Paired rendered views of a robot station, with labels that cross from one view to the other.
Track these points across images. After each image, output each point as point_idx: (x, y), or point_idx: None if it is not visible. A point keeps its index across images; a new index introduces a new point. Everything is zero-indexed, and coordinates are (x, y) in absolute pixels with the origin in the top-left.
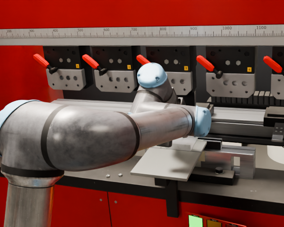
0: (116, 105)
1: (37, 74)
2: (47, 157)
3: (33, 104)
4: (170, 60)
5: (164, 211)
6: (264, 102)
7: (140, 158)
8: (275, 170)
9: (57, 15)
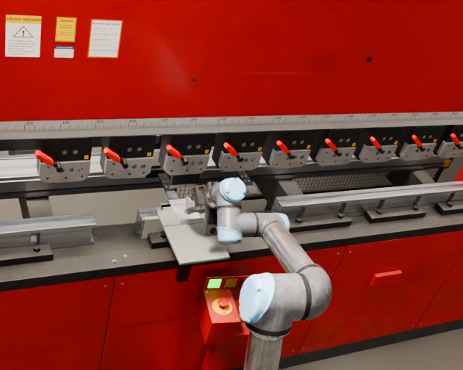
0: None
1: None
2: (305, 318)
3: (281, 282)
4: (193, 145)
5: (171, 278)
6: None
7: (120, 228)
8: None
9: (73, 106)
